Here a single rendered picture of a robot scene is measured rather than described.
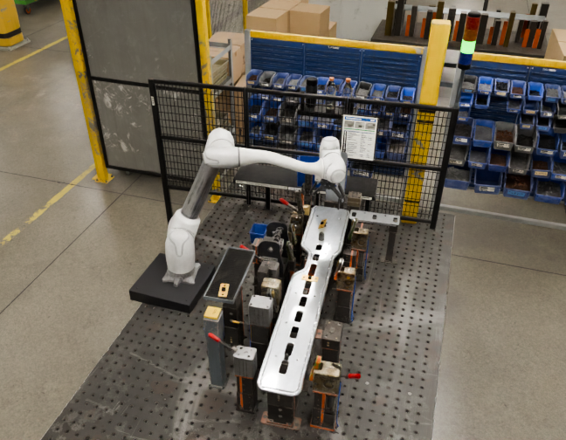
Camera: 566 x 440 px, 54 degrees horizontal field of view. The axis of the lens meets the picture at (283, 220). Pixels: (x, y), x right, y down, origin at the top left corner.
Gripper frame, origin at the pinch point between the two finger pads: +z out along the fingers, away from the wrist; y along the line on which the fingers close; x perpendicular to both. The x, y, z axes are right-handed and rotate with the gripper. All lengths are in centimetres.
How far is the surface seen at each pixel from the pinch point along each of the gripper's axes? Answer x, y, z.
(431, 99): 58, 49, -44
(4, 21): 490, -570, 71
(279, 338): -90, -6, 14
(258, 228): 21, -46, 38
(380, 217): 15.0, 29.9, 13.9
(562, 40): 272, 161, -20
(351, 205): 22.9, 12.0, 13.3
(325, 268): -37.5, 6.3, 13.7
